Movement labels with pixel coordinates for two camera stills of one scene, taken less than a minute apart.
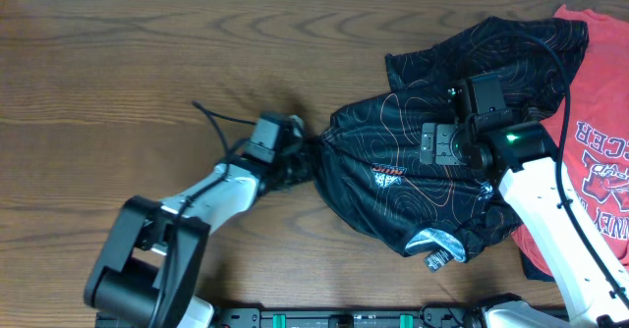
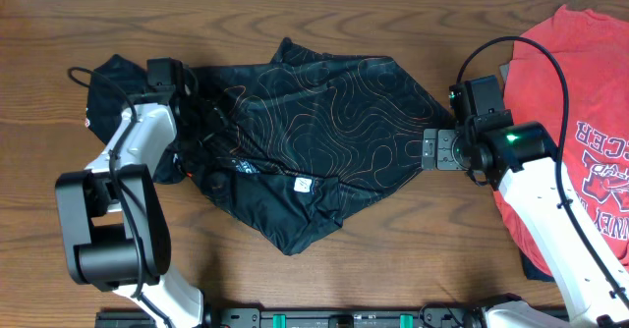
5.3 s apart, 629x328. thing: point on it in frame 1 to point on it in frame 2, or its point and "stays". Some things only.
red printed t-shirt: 598,165 stays
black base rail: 356,317 stays
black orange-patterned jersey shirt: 368,146 to 293,147
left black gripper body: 292,169 to 200,127
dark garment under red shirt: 533,272 stays
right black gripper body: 452,146 stays
